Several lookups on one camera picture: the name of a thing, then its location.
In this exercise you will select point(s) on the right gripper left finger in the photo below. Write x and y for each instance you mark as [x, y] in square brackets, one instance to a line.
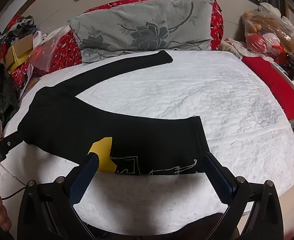
[81, 176]

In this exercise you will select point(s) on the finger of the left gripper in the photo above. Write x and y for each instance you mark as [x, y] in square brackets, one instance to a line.
[8, 143]

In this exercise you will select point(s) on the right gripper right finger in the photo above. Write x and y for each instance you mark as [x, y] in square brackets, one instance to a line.
[219, 176]

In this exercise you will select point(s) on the black pants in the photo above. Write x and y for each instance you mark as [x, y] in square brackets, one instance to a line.
[59, 123]

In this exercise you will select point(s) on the white quilted bedspread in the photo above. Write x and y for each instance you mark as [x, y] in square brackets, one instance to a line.
[163, 111]

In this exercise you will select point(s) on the cardboard box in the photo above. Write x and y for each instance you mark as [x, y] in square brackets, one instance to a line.
[18, 53]

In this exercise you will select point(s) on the clear plastic zip bag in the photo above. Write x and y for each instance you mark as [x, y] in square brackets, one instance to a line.
[42, 55]

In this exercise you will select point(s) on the red cushion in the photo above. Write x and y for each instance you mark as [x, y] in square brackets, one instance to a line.
[281, 90]

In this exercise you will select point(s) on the red patterned quilt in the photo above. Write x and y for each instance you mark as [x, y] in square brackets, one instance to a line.
[67, 52]

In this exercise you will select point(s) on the white bottle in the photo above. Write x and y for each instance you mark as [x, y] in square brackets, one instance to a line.
[37, 38]

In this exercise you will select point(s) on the white power strip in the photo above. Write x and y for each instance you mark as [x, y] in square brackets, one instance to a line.
[283, 74]

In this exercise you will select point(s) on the bag of plush toys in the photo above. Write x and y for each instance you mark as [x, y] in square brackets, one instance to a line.
[267, 31]

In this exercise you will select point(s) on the grey floral pillow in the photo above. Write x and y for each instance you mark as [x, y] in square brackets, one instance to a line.
[143, 26]

